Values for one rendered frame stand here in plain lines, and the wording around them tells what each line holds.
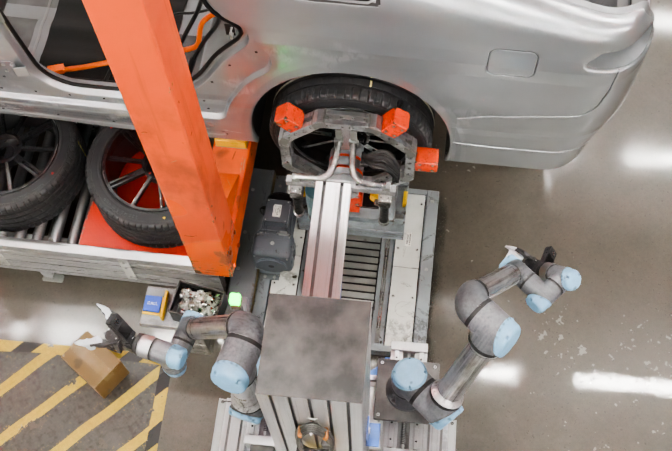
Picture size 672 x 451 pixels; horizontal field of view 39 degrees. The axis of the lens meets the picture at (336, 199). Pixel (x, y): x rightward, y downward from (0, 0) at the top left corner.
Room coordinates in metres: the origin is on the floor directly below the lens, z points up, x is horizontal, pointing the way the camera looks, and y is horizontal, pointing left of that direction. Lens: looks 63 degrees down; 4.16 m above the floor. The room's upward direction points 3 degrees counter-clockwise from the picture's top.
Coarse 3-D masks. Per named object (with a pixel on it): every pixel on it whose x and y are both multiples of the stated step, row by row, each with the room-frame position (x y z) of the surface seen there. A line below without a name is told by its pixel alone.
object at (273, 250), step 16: (272, 208) 1.86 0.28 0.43; (288, 208) 1.86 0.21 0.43; (272, 224) 1.80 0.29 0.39; (288, 224) 1.81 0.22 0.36; (256, 240) 1.72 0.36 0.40; (272, 240) 1.72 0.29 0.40; (288, 240) 1.71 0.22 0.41; (256, 256) 1.66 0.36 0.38; (272, 256) 1.65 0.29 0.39; (288, 256) 1.64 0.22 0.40; (272, 272) 1.69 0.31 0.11; (288, 272) 1.63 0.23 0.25
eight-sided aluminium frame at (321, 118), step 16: (320, 112) 1.91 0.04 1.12; (336, 112) 1.91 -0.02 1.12; (352, 112) 1.90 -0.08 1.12; (304, 128) 1.88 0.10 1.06; (336, 128) 1.86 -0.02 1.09; (352, 128) 1.85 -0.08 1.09; (368, 128) 1.83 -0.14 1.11; (288, 144) 1.89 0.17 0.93; (400, 144) 1.81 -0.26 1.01; (416, 144) 1.84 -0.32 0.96; (288, 160) 1.89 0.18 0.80; (304, 160) 1.94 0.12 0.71; (368, 176) 1.89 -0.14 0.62; (384, 176) 1.86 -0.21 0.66; (400, 176) 1.82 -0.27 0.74
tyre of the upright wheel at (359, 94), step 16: (288, 80) 2.10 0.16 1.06; (304, 80) 2.06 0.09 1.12; (320, 80) 2.03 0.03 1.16; (336, 80) 2.01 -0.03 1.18; (352, 80) 2.01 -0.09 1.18; (368, 80) 2.00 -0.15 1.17; (288, 96) 2.02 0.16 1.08; (304, 96) 1.98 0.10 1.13; (320, 96) 1.96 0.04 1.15; (336, 96) 1.94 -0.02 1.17; (352, 96) 1.94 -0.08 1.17; (368, 96) 1.94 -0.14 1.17; (384, 96) 1.94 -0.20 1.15; (400, 96) 1.96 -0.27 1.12; (416, 96) 1.99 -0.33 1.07; (272, 112) 2.03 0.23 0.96; (384, 112) 1.91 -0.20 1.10; (416, 112) 1.92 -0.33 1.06; (272, 128) 1.99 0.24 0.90; (416, 128) 1.88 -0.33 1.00; (432, 128) 1.94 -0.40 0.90
